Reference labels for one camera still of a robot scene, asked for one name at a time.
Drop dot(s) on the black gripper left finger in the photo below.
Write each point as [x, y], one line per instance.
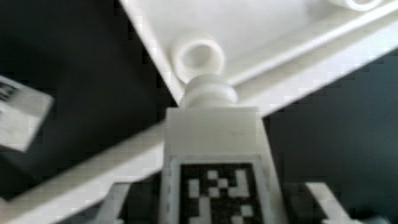
[129, 207]

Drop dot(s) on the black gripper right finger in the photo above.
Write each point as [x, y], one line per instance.
[313, 206]

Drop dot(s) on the white table leg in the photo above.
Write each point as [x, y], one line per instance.
[219, 186]
[26, 105]

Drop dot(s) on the white square tabletop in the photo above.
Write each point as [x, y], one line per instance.
[239, 36]

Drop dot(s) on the white L-shaped obstacle fence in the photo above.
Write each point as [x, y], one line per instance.
[72, 192]

